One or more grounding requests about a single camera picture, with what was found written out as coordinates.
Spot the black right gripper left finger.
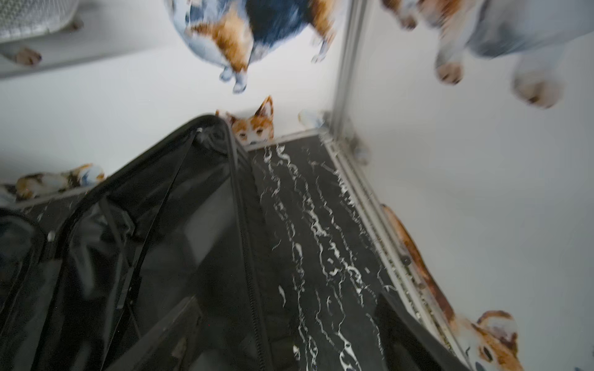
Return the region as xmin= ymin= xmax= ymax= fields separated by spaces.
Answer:
xmin=108 ymin=296 xmax=203 ymax=371

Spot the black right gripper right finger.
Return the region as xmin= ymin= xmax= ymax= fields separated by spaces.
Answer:
xmin=375 ymin=291 xmax=468 ymax=371

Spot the black hard-shell suitcase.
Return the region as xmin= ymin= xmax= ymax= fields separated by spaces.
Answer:
xmin=1 ymin=115 xmax=298 ymax=370

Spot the white wire mesh basket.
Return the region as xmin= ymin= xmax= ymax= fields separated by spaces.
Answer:
xmin=1 ymin=0 xmax=80 ymax=44

